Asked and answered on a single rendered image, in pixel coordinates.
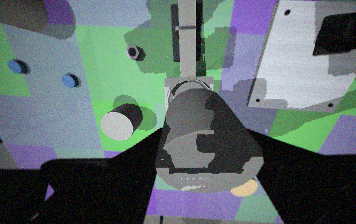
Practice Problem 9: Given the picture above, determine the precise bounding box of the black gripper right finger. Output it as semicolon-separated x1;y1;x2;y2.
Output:
246;128;356;224

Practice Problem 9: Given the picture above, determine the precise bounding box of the tan cylinder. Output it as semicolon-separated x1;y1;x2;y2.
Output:
231;178;258;197

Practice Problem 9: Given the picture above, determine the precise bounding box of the grey hex nut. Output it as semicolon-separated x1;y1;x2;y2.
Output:
125;45;142;60

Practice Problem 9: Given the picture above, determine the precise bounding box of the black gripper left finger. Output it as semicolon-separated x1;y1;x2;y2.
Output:
40;128;163;224

